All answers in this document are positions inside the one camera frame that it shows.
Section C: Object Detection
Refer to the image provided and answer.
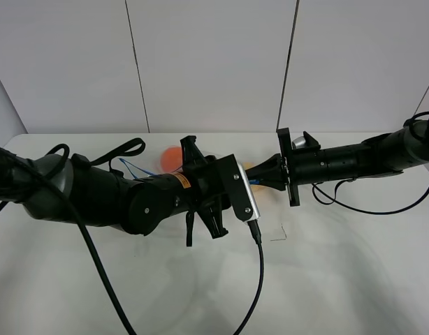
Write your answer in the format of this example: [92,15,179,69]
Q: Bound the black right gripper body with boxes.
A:
[277,128,321,206]

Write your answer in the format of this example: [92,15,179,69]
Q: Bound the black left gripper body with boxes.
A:
[180,135,238,239]

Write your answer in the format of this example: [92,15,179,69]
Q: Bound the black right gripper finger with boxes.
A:
[246,154,281,174]
[251,175,288,191]

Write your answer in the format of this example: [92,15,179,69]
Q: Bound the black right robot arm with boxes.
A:
[246,119,429,207]

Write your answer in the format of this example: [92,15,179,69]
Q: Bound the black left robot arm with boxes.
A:
[0,136,241,246]

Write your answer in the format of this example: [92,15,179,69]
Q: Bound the yellow pear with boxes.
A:
[242,162,266,193]

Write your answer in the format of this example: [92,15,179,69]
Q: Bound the orange fruit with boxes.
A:
[160,147,182,173]

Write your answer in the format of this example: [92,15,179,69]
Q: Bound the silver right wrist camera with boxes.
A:
[292,136,307,149]

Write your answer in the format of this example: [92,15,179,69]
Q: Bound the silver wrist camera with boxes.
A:
[217,154,260,223]
[292,136,307,149]

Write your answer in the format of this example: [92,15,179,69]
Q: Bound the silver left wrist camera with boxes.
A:
[217,154,260,223]

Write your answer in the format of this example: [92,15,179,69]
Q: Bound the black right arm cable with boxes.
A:
[311,108,429,214]

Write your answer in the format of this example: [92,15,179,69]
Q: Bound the black left camera cable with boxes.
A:
[0,146,265,335]

